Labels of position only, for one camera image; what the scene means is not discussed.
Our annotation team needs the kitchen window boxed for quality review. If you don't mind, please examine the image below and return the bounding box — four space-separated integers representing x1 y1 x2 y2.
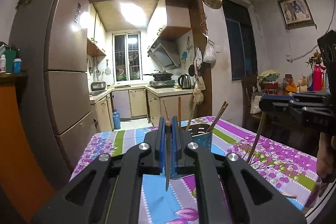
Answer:
113 32 142 83

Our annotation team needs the person right hand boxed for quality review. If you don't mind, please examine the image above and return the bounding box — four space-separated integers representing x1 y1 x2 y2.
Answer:
317 132 335 183

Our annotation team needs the wooden chair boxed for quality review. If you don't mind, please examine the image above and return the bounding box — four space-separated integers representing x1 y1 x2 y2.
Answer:
241 75 261 132

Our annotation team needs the dark wooden side table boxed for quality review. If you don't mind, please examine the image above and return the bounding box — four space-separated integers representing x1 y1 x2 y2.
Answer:
252 90 326 151

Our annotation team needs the red thermos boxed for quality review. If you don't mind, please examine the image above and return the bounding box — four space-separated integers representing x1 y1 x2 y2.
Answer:
313 64 326 92

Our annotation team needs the floral striped tablecloth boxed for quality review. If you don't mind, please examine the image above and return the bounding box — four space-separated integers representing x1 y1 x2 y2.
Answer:
72 121 317 223

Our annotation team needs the blue perforated utensil holder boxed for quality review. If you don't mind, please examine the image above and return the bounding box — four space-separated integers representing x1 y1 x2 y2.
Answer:
186 123 213 150

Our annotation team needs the white hanging plastic bag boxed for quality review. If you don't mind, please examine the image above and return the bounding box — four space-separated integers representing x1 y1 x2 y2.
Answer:
203 40 217 64

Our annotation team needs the blue water jug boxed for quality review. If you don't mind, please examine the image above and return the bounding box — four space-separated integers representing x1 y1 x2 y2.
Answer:
112 110 121 130

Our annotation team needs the framed elephant picture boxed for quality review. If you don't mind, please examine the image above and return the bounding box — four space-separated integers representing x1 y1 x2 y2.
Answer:
277 0 315 30

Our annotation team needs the steel electric kettle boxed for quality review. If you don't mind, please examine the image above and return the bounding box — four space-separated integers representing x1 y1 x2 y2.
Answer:
178 74 192 89

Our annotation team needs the orange wooden cabinet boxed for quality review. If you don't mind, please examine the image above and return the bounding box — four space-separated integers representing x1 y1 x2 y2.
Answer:
1 73 56 223

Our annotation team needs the silver toaster oven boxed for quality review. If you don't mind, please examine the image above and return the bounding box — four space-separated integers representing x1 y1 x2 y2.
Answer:
91 81 106 92

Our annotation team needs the black wok on stove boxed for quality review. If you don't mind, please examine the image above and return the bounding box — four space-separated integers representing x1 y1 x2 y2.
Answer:
143 71 173 81

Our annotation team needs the steel range hood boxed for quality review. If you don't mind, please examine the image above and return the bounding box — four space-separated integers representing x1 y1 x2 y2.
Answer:
147 38 181 68

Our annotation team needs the blue lidded jar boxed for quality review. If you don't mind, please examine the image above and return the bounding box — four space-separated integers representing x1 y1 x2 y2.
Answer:
13 58 22 73

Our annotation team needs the white medicine bottle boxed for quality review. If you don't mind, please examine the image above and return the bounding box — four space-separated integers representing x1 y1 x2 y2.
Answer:
0 55 6 73

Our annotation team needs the green box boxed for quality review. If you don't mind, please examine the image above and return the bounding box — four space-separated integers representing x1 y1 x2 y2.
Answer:
4 50 17 73

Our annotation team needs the silver three-door refrigerator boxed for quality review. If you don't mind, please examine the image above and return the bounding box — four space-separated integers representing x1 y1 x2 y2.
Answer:
9 0 96 189

